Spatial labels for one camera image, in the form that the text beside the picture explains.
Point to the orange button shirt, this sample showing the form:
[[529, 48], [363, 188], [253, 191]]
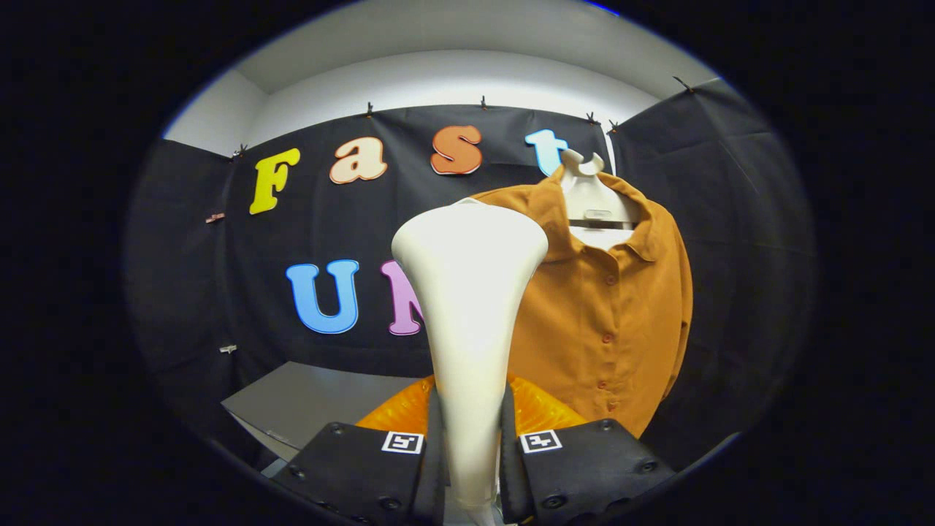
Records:
[[606, 307]]

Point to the white clothes hanger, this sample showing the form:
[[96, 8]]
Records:
[[592, 197]]

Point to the row of black clips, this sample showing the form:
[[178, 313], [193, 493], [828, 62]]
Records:
[[483, 103]]

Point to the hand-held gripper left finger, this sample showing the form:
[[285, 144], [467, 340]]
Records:
[[358, 471]]

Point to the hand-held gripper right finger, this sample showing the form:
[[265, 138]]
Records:
[[584, 471]]

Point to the copper clip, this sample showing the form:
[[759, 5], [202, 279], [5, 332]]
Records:
[[215, 217]]

